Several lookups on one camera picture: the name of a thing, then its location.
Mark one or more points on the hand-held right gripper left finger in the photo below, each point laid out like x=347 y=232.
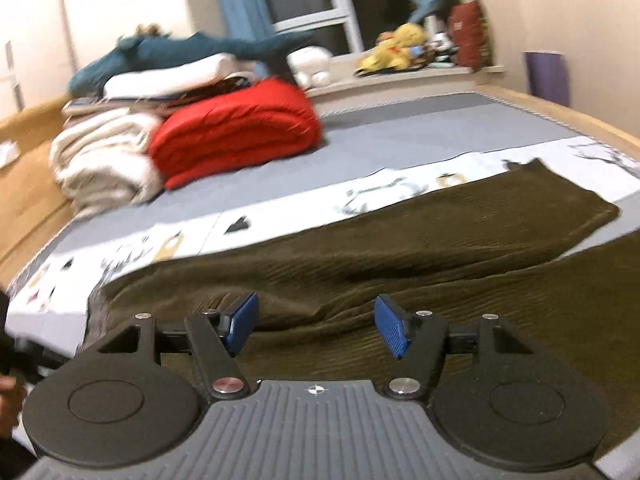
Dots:
x=244 y=321

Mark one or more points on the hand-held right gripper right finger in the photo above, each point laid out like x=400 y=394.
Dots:
x=391 y=327

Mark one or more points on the person's left hand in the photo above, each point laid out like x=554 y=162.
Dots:
x=11 y=405

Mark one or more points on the red folded quilt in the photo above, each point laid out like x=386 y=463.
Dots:
x=235 y=132

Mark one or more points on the grey printed bed sheet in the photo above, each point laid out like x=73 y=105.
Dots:
x=400 y=135

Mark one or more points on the cream folded fleece blanket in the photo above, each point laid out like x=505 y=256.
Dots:
x=100 y=165

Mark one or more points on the white windowsill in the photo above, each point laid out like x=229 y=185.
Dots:
x=400 y=82

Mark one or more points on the patterned folded quilt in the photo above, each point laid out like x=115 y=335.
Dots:
x=100 y=105

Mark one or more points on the white folded towel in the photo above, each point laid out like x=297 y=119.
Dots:
x=170 y=76

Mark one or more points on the white plush toy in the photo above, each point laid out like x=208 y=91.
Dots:
x=310 y=66

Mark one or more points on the yellow plush toy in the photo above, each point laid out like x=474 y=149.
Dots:
x=395 y=50

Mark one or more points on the teal shark plush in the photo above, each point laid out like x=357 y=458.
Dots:
x=150 y=52

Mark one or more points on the panda plush toy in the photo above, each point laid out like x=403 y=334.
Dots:
x=442 y=45

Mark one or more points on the purple box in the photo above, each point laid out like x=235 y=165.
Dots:
x=547 y=77

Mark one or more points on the dark red cushion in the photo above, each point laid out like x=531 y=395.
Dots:
x=466 y=35

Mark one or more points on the white window frame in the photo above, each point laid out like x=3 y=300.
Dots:
x=320 y=15

